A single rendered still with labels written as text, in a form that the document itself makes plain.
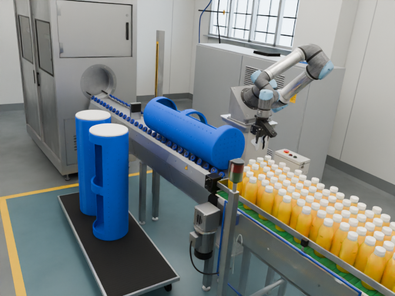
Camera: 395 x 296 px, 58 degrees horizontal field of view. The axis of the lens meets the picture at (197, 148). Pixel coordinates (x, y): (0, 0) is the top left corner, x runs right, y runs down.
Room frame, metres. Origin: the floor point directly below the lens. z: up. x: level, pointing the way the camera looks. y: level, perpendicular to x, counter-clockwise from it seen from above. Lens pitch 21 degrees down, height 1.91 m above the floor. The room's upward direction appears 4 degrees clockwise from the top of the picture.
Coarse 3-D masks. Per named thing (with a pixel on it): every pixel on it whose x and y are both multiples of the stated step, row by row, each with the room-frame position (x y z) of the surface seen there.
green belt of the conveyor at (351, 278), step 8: (224, 192) 1.90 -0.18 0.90; (240, 208) 1.72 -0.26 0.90; (256, 216) 1.66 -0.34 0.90; (264, 224) 1.58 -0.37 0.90; (272, 224) 1.59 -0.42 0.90; (280, 232) 1.52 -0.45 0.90; (288, 240) 1.46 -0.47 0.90; (304, 248) 1.40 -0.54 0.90; (312, 248) 1.41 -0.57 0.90; (312, 256) 1.35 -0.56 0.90; (328, 264) 1.30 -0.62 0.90; (336, 272) 1.25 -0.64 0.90; (352, 280) 1.21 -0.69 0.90; (360, 280) 1.21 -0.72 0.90; (360, 288) 1.16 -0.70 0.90
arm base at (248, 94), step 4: (252, 88) 2.58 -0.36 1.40; (244, 92) 2.63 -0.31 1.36; (248, 92) 2.59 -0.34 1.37; (252, 92) 2.56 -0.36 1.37; (244, 96) 2.60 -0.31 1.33; (248, 96) 2.57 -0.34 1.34; (252, 96) 2.56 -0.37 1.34; (256, 96) 2.54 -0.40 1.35; (248, 100) 2.57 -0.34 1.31; (252, 100) 2.57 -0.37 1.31; (256, 100) 2.56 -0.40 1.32; (248, 104) 2.58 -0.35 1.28; (252, 104) 2.57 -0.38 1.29; (256, 104) 2.57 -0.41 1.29
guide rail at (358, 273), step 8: (240, 200) 1.71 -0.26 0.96; (256, 208) 1.62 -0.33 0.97; (264, 216) 1.57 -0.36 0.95; (272, 216) 1.54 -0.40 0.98; (280, 224) 1.49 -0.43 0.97; (288, 232) 1.45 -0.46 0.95; (296, 232) 1.42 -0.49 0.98; (320, 248) 1.31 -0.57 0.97; (328, 256) 1.28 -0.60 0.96; (336, 256) 1.26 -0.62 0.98; (344, 264) 1.22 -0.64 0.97; (352, 272) 1.19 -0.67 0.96; (360, 272) 1.17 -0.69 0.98; (368, 280) 1.14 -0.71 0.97; (376, 288) 1.11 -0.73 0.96; (384, 288) 1.09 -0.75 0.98
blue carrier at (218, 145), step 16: (160, 96) 2.80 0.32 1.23; (144, 112) 2.71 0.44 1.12; (160, 112) 2.56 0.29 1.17; (176, 112) 2.46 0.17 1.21; (192, 112) 2.43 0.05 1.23; (160, 128) 2.51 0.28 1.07; (176, 128) 2.35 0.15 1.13; (192, 128) 2.24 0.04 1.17; (208, 128) 2.16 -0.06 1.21; (224, 128) 2.12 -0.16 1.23; (192, 144) 2.19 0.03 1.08; (208, 144) 2.07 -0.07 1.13; (224, 144) 2.09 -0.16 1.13; (240, 144) 2.18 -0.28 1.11; (208, 160) 2.08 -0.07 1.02; (224, 160) 2.10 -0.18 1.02
